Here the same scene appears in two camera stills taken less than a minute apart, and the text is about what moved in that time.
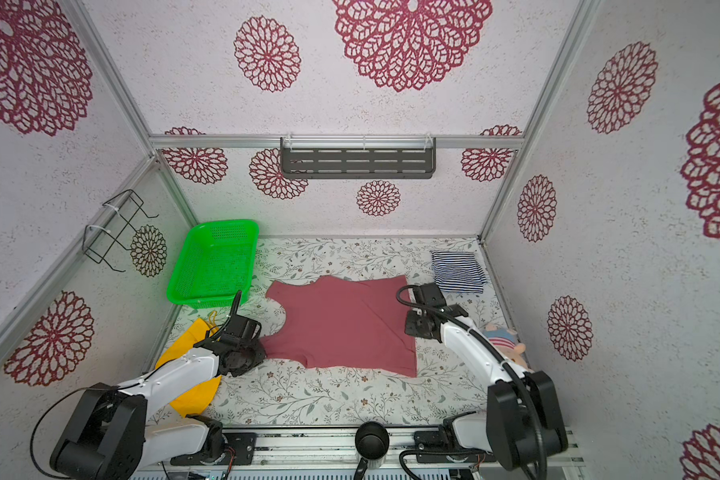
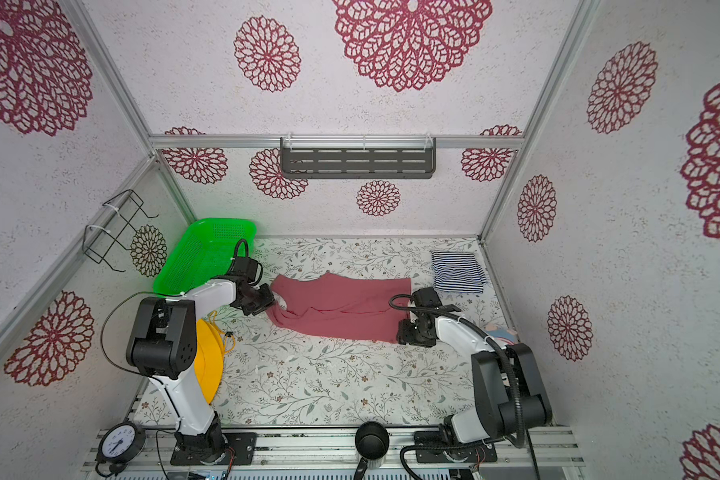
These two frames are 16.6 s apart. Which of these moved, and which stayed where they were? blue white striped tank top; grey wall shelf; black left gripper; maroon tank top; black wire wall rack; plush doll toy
Moved: black left gripper; maroon tank top
Stayed: plush doll toy; black wire wall rack; grey wall shelf; blue white striped tank top
